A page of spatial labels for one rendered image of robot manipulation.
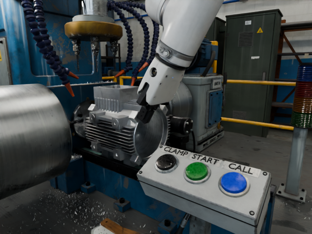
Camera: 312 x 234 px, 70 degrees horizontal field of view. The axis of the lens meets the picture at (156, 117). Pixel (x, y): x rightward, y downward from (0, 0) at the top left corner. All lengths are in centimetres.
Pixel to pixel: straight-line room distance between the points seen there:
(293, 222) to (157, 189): 49
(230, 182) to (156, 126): 47
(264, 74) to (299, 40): 204
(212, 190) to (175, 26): 31
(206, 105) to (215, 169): 81
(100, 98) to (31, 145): 27
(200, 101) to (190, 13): 64
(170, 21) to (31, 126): 35
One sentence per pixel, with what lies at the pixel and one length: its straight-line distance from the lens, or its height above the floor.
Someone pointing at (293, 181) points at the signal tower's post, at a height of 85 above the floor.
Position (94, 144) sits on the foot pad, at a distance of 70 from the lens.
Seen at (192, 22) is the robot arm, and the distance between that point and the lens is 46.
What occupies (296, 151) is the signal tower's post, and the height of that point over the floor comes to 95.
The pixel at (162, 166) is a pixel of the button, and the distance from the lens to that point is 33.
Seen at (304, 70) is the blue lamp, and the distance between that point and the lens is 77.
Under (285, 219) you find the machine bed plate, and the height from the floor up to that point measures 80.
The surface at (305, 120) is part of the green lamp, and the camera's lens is 78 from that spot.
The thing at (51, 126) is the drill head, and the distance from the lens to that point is 53.
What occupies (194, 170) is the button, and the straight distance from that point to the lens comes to 31.
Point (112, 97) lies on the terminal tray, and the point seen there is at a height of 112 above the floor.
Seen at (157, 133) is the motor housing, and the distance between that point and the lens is 73.
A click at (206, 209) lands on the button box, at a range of 31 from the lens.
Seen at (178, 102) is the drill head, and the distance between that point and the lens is 90.
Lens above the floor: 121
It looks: 13 degrees down
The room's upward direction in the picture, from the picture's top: straight up
